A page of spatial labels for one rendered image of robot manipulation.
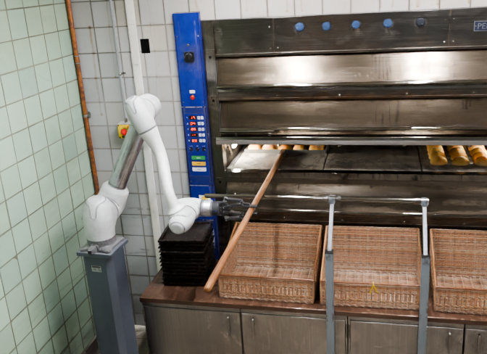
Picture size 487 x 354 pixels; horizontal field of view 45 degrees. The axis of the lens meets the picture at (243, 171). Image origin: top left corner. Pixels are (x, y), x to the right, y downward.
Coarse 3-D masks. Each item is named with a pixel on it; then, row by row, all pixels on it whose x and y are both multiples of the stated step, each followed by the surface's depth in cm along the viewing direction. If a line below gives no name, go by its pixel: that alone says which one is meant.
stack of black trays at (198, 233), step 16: (208, 224) 366; (160, 240) 346; (176, 240) 344; (192, 240) 343; (208, 240) 353; (160, 256) 352; (176, 256) 349; (192, 256) 347; (208, 256) 354; (176, 272) 352; (192, 272) 350; (208, 272) 354
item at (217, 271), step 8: (280, 160) 374; (272, 168) 357; (264, 184) 332; (256, 200) 310; (248, 216) 292; (240, 224) 283; (240, 232) 275; (232, 240) 266; (232, 248) 261; (224, 256) 252; (224, 264) 248; (216, 272) 240; (208, 280) 234; (216, 280) 237; (208, 288) 229
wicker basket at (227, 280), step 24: (240, 240) 373; (264, 240) 369; (288, 240) 365; (240, 264) 373; (264, 264) 370; (288, 264) 366; (312, 264) 363; (240, 288) 346; (264, 288) 344; (288, 288) 327; (312, 288) 323
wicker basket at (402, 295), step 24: (336, 240) 358; (360, 240) 355; (384, 240) 352; (408, 240) 349; (336, 264) 359; (384, 264) 353; (408, 264) 350; (336, 288) 320; (360, 288) 317; (384, 288) 313; (408, 288) 310
